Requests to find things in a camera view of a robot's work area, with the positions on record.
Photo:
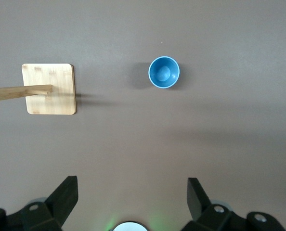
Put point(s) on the blue cup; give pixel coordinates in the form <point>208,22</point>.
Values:
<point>157,81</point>

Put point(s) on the wooden cup stand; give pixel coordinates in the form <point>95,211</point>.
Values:
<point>51,103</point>

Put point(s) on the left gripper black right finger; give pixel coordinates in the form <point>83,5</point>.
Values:
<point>197,202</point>

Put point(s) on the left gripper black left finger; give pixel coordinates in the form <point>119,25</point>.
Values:
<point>61,199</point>

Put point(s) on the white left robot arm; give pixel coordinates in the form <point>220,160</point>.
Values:
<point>131,227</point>

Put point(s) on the brown table cover cloth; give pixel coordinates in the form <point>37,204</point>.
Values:
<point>181,144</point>

